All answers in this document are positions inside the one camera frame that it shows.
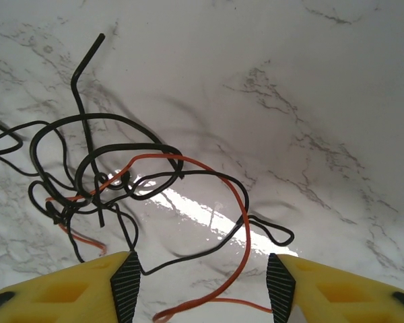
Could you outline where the thin black cable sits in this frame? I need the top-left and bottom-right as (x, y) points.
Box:
(127, 170), (296, 275)
(0, 112), (139, 263)

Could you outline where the pile of wires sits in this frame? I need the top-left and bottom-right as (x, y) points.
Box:
(28, 32), (186, 228)

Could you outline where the thin red cable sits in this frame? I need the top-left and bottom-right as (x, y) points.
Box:
(45, 153), (275, 323)

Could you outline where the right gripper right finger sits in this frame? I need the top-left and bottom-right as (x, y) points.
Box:
(266, 252), (404, 323)

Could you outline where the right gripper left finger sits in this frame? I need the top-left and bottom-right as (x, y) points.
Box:
(0, 250), (144, 323)

